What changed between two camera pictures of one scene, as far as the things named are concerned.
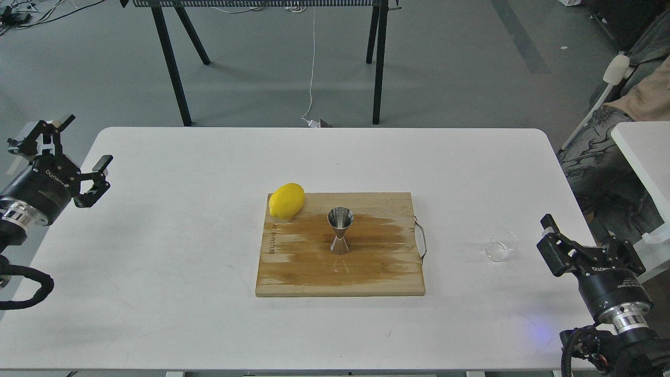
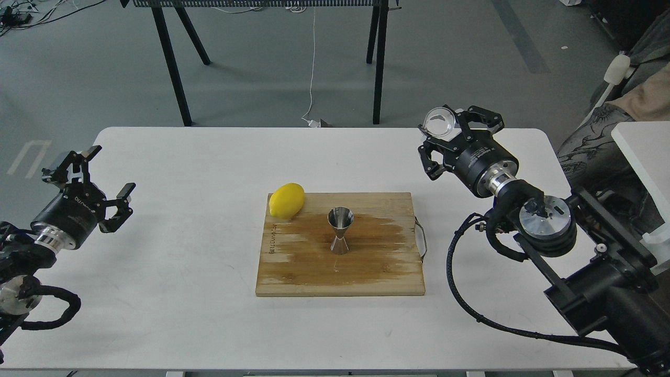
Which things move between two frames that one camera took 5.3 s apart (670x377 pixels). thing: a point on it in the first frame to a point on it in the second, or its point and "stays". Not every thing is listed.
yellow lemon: [287, 201] stays
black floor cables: [18, 15] stays
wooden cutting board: [383, 257] stays
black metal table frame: [378, 32] stays
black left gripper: [46, 186] to [73, 219]
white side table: [646, 146] stays
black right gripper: [607, 276] to [481, 162]
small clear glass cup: [503, 241] to [438, 121]
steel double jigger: [339, 219] stays
